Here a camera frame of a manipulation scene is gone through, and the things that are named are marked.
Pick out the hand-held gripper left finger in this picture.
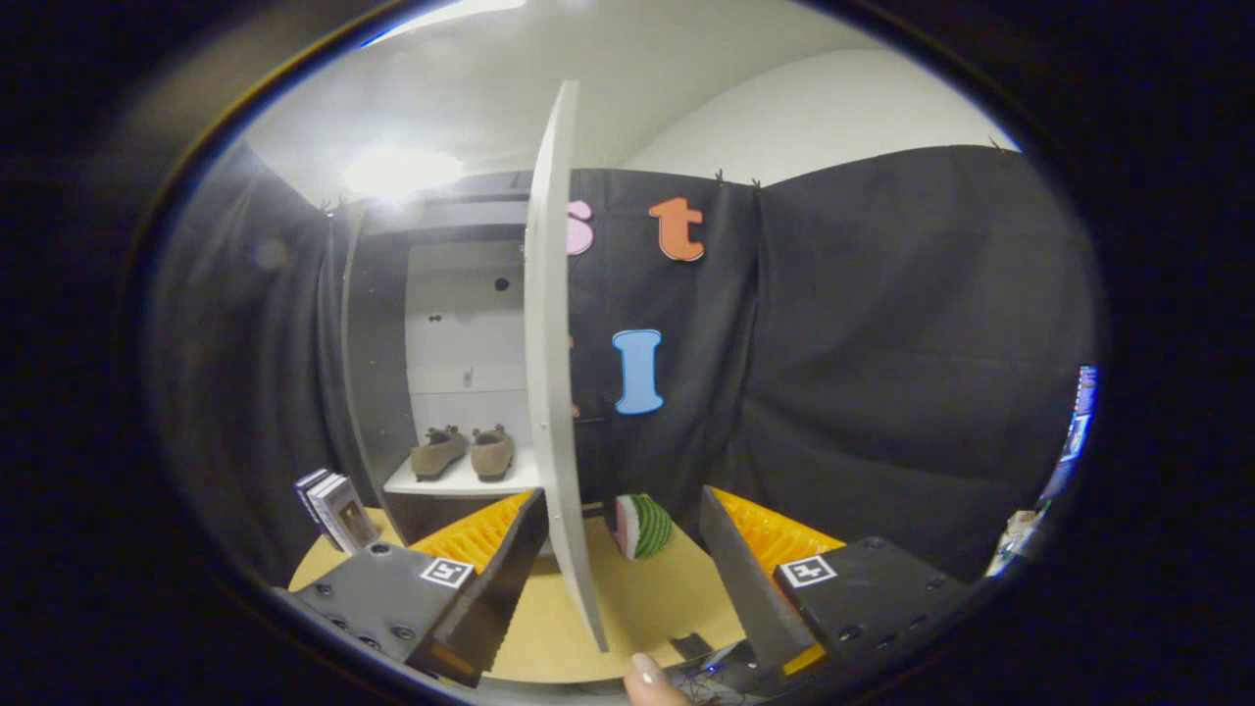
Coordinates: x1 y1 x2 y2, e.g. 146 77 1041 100
273 487 550 689

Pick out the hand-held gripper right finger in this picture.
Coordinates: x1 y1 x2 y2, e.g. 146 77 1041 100
698 484 981 687

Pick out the brown fuzzy shoe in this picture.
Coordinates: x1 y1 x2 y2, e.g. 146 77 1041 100
469 424 517 482
409 425 470 482

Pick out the grey shoe cabinet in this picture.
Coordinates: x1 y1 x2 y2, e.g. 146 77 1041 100
338 172 550 550

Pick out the white shoe cabinet door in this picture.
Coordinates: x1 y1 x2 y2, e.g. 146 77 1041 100
523 80 611 653

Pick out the watermelon slice plush toy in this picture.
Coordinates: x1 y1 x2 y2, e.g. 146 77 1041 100
614 493 675 562

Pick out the white cover book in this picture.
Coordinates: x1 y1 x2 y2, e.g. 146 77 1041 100
307 475 381 555

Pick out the dark blue book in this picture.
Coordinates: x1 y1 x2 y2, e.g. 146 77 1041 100
292 468 339 526

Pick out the pale blurry object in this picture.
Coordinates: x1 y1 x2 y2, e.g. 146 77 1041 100
985 508 1042 580

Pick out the black backdrop cloth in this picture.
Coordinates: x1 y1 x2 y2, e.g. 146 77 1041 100
147 137 1099 589

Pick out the glowing computer monitor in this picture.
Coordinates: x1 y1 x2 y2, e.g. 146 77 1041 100
1037 365 1101 503

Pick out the dark device with cables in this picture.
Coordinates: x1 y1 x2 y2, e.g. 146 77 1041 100
686 642 776 703

